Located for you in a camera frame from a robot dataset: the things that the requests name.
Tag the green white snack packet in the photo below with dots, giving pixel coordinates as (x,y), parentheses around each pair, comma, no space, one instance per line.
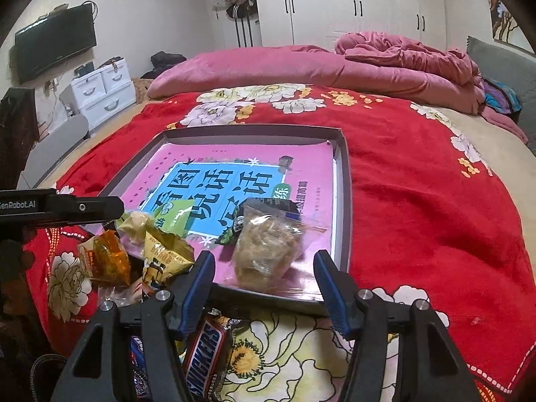
(169,220)

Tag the yellow snack packet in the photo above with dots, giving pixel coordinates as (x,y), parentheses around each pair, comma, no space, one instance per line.
(166,255)

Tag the pink quilt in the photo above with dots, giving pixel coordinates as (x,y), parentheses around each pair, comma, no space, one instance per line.
(372,62)

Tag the amber clear candy packet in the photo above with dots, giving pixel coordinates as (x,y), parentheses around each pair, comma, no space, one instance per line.
(104,259)

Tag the clear bag brown cake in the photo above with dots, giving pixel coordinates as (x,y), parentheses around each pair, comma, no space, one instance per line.
(270,241)

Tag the tree wall painting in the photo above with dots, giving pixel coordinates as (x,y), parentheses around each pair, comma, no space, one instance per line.
(505,28)

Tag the black wall television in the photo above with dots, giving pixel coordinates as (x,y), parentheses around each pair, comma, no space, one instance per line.
(48,42)

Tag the white drawer cabinet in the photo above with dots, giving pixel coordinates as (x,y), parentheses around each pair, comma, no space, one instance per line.
(101,94)

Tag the white wardrobe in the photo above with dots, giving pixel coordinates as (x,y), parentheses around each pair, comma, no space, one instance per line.
(322,22)

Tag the red floral blanket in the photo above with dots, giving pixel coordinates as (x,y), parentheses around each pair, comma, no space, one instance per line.
(428,221)

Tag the grey padded headboard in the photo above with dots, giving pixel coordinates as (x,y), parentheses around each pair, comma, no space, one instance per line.
(514,70)

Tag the green pea snack packet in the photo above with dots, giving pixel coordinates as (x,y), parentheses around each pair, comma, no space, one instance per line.
(230,235)

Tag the Snickers bar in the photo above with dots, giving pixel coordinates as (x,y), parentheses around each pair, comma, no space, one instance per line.
(208,355)

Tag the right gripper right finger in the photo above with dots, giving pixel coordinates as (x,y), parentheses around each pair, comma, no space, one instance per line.
(339,295)

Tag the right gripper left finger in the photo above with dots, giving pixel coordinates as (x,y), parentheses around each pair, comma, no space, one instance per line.
(191,291)

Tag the blue purple cloth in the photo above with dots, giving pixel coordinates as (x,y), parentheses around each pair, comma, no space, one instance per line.
(502,99)

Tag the pink and blue book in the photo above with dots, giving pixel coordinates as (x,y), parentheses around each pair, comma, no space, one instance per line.
(218,177)

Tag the blue snack packet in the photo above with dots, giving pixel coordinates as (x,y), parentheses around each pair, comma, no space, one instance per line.
(141,385)

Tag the dark clothes pile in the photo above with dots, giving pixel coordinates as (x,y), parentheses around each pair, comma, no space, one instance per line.
(162,62)

